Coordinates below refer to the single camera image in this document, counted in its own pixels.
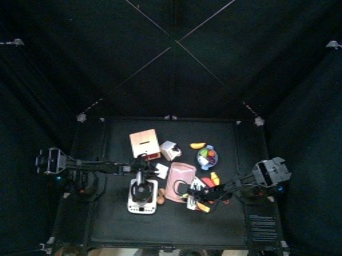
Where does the blue toy bowl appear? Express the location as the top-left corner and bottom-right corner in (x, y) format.
(195, 144), (219, 171)

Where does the white card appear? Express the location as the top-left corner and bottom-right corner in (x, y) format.
(153, 162), (170, 180)

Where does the yellow orange toy food piece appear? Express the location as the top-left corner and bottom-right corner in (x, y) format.
(195, 202), (212, 214)

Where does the red toy pepper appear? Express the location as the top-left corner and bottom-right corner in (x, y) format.
(200, 176), (217, 189)

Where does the yellow toy fruit slice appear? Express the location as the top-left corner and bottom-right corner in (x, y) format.
(209, 171), (221, 186)

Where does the orange white box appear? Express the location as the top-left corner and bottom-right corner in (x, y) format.
(128, 128), (161, 161)

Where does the small white toy appliance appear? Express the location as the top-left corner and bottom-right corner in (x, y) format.
(158, 140), (182, 162)

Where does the pink toy toaster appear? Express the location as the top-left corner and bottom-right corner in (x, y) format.
(164, 161), (197, 204)

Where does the white label sticker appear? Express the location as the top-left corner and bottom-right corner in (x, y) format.
(247, 214), (279, 244)

